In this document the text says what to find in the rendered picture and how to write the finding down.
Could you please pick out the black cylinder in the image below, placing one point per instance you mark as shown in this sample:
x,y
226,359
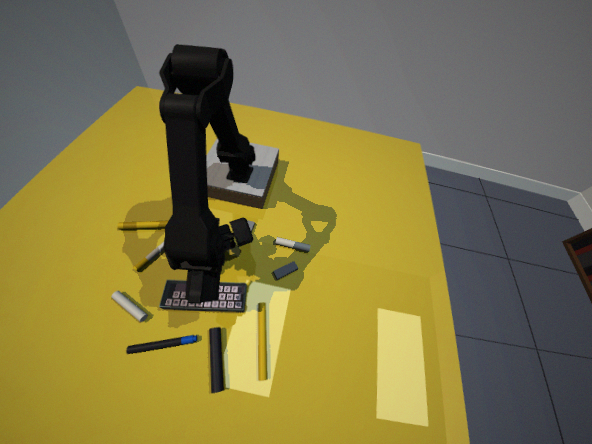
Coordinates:
x,y
216,364

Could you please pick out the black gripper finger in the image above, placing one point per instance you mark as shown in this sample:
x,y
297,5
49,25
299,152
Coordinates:
x,y
231,244

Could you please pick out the yellow cylinder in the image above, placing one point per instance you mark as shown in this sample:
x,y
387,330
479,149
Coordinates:
x,y
262,342

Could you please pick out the dark keyboard with keys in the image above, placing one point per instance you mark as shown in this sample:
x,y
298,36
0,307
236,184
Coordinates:
x,y
231,297

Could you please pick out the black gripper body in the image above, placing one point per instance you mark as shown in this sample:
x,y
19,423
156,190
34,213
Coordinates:
x,y
241,232

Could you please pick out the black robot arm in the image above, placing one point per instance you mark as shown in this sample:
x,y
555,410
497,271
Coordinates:
x,y
204,75

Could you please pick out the black pen with blue cap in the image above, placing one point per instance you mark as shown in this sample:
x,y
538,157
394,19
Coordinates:
x,y
161,344

